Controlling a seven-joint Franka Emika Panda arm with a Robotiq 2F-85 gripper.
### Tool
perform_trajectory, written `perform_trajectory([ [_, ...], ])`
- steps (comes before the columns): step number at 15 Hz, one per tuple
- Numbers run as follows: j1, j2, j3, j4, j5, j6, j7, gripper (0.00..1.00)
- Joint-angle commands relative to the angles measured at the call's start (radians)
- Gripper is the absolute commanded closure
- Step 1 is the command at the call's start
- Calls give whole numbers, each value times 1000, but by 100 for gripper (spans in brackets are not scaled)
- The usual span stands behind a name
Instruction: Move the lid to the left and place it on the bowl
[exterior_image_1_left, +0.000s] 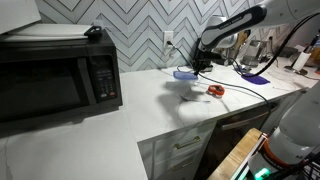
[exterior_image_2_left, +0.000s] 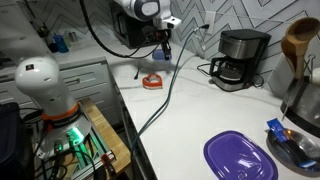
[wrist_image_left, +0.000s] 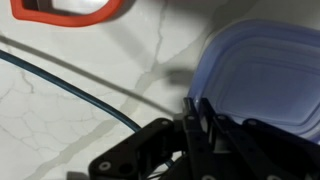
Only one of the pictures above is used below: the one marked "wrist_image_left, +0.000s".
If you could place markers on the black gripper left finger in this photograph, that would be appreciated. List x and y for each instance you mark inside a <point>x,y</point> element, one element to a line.
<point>140,150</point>

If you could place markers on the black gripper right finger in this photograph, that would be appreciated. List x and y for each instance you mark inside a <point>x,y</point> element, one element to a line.
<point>260,153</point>

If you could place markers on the blue plastic lid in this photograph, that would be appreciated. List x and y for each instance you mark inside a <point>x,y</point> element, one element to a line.
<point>266,73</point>

